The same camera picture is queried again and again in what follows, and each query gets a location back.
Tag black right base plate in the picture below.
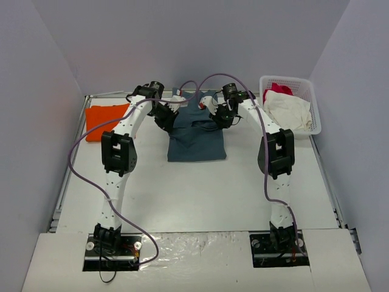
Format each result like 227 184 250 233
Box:
249 231 310 268

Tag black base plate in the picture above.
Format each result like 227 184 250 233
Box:
83 234 142 272
249 231 310 268

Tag white plastic laundry basket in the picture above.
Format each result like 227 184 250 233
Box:
260 75 322 139

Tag red t-shirt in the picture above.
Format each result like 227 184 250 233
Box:
263 82 293 98

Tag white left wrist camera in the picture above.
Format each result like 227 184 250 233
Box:
167 95 188 113

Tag thin black cable loop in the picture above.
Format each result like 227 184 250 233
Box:
98 261 119 283

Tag folded orange t-shirt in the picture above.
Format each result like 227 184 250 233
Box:
84 103 130 142

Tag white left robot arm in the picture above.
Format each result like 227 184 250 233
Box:
94 81 180 254

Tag cream white t-shirt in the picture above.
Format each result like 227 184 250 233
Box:
263 91 312 131

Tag blue-grey t-shirt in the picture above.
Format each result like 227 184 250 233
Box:
167 91 227 162

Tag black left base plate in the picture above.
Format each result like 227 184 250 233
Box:
83 234 142 272

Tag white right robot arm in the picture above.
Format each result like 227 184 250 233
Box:
199 83 296 251

